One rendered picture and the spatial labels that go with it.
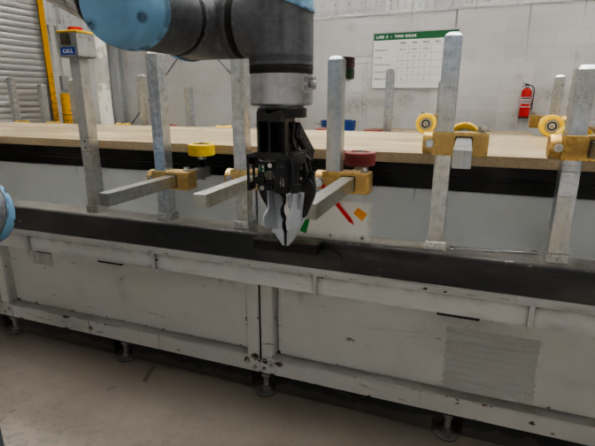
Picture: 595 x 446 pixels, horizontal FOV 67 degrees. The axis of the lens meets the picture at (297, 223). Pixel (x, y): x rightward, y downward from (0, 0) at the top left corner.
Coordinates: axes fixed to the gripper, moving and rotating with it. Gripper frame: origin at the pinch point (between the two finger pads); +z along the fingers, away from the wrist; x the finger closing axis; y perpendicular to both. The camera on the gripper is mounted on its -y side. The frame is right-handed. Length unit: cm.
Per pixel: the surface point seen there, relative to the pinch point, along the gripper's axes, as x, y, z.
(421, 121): 12, -126, -12
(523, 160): 41, -58, -6
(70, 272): -120, -68, 48
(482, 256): 32, -38, 13
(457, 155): 24.7, -13.1, -12.4
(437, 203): 21.9, -39.3, 1.5
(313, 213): 1.4, -10.0, -1.4
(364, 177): 5.0, -38.9, -3.4
